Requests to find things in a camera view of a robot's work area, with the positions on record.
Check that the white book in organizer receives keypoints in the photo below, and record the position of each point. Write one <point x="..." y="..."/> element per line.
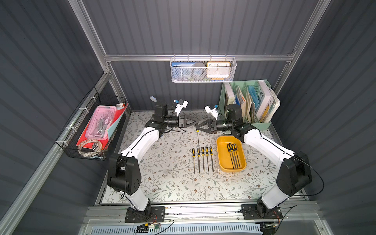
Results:
<point x="265" y="101"/>

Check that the yellow storage tray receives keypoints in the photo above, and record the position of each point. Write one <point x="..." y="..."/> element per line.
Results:
<point x="224" y="156"/>

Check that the file tools in tray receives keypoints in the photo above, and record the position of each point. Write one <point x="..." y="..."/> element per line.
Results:
<point x="233" y="151"/>

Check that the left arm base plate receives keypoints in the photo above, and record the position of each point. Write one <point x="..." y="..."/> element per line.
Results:
<point x="151" y="214"/>

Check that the blue box in basket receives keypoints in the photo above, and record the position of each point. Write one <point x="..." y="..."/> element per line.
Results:
<point x="181" y="71"/>

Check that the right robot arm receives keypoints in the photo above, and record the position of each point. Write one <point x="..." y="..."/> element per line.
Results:
<point x="294" y="172"/>

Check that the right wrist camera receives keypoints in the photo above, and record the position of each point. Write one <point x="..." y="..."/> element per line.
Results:
<point x="212" y="110"/>

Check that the grey tape roll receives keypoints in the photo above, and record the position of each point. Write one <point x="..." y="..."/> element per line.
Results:
<point x="198" y="71"/>

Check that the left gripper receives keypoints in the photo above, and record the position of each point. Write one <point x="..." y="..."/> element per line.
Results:
<point x="181" y="121"/>

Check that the black wire side basket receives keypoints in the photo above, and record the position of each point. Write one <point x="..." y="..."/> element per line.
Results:
<point x="79" y="121"/>

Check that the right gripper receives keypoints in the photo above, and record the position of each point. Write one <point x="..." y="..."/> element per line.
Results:
<point x="213" y="126"/>

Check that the green file organizer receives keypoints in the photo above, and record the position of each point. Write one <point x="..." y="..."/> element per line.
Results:
<point x="245" y="94"/>

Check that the yellow white clock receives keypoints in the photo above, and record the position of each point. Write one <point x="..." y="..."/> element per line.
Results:
<point x="219" y="69"/>

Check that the pink plastic tool case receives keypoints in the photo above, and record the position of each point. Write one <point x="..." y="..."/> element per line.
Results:
<point x="99" y="123"/>

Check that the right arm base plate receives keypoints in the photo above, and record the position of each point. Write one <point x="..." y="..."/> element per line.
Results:
<point x="256" y="211"/>

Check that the red folder in basket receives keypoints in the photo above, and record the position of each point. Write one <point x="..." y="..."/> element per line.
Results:
<point x="96" y="145"/>

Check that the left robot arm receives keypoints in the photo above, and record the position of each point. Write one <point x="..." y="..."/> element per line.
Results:
<point x="124" y="174"/>

